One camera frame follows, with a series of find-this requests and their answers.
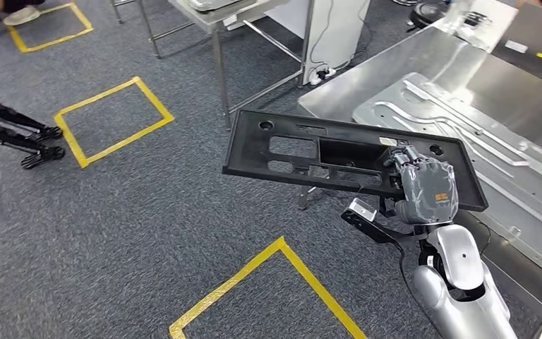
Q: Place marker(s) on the black plastic panel with cutouts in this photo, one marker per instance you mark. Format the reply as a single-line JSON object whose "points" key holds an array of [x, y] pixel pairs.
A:
{"points": [[252, 159]]}

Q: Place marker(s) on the stainless steel workbench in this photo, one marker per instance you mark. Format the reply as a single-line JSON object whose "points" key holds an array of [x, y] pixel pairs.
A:
{"points": [[392, 75]]}

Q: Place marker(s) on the white power strip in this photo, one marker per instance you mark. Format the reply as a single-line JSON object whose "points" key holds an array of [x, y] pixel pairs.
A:
{"points": [[322, 75]]}

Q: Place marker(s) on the yellow floor tape outline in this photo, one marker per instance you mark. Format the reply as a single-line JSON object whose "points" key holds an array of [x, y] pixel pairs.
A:
{"points": [[70, 140], [18, 42], [308, 276]]}

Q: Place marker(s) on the stamped sheet metal plate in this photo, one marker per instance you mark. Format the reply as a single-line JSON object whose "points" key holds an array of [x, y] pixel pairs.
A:
{"points": [[462, 107]]}

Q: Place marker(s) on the black round device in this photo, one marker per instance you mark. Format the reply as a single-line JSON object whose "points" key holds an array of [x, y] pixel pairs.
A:
{"points": [[425, 14]]}

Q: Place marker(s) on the black legged robot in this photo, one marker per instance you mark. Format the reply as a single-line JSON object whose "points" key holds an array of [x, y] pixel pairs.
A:
{"points": [[9, 135]]}

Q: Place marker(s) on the white table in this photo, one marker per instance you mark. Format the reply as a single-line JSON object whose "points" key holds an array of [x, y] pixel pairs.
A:
{"points": [[500, 18]]}

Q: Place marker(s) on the person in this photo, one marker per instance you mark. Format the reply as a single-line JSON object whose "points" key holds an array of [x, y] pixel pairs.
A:
{"points": [[21, 16]]}

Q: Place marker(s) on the grey metal case with labels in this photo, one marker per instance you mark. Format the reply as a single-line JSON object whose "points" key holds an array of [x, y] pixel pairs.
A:
{"points": [[533, 28]]}

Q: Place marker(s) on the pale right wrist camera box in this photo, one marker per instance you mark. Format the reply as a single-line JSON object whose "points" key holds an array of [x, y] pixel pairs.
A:
{"points": [[362, 209]]}

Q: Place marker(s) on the steel frame table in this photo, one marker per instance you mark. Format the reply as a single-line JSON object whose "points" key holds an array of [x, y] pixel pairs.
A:
{"points": [[221, 70]]}

